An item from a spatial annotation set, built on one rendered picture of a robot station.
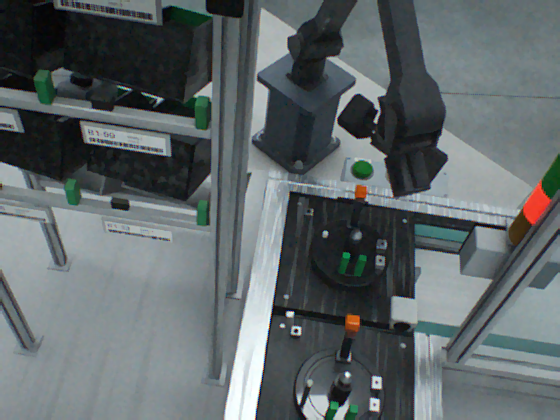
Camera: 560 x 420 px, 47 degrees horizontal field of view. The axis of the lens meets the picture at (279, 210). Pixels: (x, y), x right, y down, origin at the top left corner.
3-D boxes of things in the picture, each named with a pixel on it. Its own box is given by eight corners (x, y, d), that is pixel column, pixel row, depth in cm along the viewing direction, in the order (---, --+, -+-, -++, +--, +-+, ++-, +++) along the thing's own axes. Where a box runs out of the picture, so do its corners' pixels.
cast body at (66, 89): (76, 111, 94) (78, 65, 90) (103, 120, 93) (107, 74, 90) (44, 130, 86) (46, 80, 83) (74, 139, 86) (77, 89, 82)
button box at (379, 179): (340, 174, 135) (346, 154, 130) (439, 190, 135) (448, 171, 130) (338, 200, 130) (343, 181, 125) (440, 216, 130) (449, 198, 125)
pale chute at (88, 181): (99, 162, 119) (105, 139, 119) (165, 182, 118) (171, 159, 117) (16, 169, 92) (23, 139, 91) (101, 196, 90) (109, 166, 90)
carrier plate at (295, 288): (289, 200, 123) (290, 193, 121) (412, 220, 123) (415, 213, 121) (272, 311, 108) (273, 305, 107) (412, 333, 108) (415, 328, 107)
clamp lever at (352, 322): (337, 350, 100) (346, 313, 96) (350, 352, 100) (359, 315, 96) (337, 366, 97) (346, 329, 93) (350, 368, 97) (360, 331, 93)
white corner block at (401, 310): (386, 306, 111) (391, 294, 108) (412, 310, 111) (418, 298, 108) (385, 330, 108) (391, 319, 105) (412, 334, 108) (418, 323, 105)
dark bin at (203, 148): (172, 104, 102) (179, 59, 99) (250, 127, 101) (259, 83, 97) (85, 170, 78) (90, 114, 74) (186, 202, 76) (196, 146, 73)
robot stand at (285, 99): (293, 111, 150) (304, 42, 134) (340, 145, 145) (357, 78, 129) (249, 142, 143) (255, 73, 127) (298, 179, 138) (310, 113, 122)
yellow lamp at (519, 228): (506, 218, 85) (520, 196, 81) (543, 224, 85) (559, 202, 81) (509, 249, 82) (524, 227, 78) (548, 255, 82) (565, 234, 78)
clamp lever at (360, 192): (348, 220, 116) (356, 183, 112) (358, 221, 116) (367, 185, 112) (348, 230, 113) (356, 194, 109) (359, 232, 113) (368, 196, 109)
